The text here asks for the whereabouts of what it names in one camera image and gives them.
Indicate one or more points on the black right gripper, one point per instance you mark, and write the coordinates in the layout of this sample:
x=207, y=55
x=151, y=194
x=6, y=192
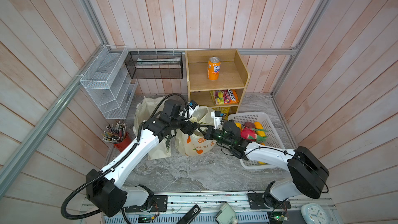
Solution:
x=208, y=134

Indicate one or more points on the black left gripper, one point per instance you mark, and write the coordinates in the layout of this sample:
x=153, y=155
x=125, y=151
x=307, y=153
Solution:
x=186, y=128

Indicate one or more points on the floral canvas tote bag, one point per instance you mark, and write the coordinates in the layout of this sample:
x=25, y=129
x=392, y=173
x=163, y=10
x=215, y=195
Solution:
x=143, y=112

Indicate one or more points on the yellow plastic grocery bag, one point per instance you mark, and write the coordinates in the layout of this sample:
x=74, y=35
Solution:
x=195, y=144

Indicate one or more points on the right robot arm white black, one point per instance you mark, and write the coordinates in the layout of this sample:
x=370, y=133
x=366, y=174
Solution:
x=308, y=175

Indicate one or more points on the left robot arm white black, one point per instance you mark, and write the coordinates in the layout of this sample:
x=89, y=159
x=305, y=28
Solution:
x=104, y=187

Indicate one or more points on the yellow lemon toy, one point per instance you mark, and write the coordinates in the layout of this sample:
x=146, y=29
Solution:
x=238, y=125

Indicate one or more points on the pink dragon fruit toy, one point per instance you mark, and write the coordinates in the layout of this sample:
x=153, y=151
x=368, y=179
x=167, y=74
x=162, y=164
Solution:
x=252, y=134

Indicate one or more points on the dark red mangosteen toy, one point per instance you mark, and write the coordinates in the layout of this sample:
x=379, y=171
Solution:
x=249, y=124

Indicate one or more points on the yellow chips bag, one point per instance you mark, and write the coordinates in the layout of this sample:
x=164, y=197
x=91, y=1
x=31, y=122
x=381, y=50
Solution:
x=223, y=110

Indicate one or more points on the orange snack bag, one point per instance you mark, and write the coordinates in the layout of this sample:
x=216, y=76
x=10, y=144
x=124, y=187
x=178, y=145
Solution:
x=231, y=97

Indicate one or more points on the yellow green snack bag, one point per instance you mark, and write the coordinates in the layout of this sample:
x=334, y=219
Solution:
x=220, y=97

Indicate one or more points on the white plastic fruit basket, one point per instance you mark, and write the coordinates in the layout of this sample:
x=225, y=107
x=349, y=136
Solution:
x=272, y=139

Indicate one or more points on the red pen holder with pens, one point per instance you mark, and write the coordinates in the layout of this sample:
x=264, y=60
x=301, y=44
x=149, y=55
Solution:
x=117, y=135

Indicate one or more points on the wooden shelf unit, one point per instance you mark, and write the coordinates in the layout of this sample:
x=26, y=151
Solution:
x=233, y=75

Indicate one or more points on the orange Fanta can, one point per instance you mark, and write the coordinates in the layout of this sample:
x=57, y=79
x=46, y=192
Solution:
x=213, y=68

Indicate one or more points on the grey small display device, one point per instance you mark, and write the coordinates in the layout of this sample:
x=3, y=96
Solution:
x=226, y=215

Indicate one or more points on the black remote handset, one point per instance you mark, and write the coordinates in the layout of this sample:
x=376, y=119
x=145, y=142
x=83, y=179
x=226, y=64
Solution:
x=190, y=215

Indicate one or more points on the white round clock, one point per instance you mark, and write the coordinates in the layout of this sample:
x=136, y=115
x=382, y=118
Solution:
x=314, y=214

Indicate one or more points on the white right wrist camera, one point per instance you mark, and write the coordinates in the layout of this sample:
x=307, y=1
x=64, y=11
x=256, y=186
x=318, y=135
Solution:
x=217, y=118

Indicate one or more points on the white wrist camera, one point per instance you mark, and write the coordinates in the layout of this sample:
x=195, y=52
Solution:
x=217, y=118
x=191, y=107

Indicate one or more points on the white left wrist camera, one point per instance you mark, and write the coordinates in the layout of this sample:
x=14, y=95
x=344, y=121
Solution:
x=191, y=107

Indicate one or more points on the black mesh wall basket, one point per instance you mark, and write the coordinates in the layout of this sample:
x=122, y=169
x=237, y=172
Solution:
x=154, y=64

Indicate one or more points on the white wire mesh shelf rack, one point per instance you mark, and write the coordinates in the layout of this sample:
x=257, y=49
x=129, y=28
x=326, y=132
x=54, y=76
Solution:
x=108, y=81

